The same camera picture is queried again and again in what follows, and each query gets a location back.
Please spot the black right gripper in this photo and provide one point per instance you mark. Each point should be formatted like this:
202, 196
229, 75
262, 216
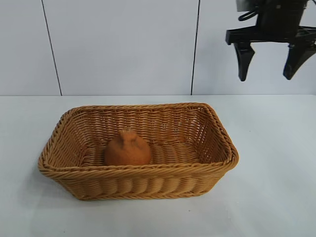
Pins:
279, 22

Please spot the brown bread bun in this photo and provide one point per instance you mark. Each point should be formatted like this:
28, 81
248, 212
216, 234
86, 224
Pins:
128, 153

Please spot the woven tan wicker basket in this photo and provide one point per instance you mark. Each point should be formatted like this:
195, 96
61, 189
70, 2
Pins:
138, 180

